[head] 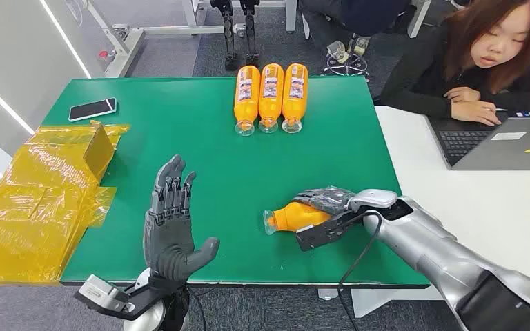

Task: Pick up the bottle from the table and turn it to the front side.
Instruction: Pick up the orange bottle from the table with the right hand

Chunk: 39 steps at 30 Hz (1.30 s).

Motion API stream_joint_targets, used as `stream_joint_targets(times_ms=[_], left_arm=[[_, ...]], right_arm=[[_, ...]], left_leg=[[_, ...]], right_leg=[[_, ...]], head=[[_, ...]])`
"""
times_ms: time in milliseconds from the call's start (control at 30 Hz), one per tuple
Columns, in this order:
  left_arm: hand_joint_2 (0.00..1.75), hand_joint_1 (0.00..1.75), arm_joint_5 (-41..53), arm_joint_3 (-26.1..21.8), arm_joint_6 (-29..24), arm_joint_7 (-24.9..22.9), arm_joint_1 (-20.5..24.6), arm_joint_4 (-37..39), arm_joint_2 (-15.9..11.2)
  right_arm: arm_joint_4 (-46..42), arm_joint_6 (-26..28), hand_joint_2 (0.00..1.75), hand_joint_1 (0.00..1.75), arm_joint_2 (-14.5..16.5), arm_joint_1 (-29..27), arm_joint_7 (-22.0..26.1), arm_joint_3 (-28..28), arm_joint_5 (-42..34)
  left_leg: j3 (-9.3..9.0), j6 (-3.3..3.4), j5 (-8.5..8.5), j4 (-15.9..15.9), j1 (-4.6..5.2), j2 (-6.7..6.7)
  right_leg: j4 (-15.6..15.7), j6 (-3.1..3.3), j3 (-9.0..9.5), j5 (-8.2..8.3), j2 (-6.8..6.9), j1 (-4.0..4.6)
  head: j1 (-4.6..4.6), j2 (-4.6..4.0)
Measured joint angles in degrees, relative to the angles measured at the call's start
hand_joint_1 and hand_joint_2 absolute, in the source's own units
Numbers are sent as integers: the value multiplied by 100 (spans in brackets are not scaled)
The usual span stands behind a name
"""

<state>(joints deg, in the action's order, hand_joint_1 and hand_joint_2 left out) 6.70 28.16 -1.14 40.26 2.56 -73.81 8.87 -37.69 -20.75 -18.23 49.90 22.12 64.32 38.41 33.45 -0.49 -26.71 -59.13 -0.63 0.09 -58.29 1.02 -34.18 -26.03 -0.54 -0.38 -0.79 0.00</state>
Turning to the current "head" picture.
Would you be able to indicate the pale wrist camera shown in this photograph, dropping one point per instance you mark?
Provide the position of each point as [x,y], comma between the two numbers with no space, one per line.
[98,292]
[315,237]

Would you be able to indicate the black robot leg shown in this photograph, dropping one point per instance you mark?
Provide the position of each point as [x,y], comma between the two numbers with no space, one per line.
[251,36]
[229,36]

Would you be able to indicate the black office chair base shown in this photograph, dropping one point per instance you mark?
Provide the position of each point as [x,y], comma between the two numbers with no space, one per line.
[345,66]

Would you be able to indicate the person's left hand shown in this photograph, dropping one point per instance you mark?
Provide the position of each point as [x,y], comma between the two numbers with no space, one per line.
[462,94]

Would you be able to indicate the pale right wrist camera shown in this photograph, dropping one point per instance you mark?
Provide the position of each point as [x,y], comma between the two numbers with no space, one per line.
[315,237]

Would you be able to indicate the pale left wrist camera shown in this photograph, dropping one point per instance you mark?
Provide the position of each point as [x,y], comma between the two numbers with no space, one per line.
[98,292]

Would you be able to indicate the black smartphone white case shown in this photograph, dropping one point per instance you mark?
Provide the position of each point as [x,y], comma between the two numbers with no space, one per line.
[92,109]

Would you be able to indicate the green table mat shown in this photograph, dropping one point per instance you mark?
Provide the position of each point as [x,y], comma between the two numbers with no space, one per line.
[228,182]

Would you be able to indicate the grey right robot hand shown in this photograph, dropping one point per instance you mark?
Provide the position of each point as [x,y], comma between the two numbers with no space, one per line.
[326,200]

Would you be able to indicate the person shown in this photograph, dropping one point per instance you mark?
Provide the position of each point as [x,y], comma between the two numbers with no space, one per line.
[429,68]
[361,16]

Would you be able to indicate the white table frame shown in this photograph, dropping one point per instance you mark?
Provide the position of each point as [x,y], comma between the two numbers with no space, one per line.
[123,50]

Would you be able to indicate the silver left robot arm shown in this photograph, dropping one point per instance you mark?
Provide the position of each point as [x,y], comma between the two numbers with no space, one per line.
[148,320]

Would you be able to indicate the orange juice bottle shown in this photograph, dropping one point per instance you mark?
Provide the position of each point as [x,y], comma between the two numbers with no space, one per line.
[295,96]
[246,98]
[270,96]
[292,219]

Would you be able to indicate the person's right hand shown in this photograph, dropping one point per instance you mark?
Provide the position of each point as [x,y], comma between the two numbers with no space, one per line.
[473,112]

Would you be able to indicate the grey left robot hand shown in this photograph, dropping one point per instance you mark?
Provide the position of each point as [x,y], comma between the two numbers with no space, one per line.
[169,242]

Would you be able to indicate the yellow plastic wrapped cardboard box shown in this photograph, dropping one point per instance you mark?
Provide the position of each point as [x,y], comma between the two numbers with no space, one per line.
[41,205]

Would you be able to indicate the grey laptop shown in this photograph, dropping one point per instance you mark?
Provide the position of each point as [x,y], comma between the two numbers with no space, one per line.
[498,151]

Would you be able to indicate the white desk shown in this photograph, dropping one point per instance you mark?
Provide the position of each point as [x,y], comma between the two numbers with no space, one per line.
[475,210]

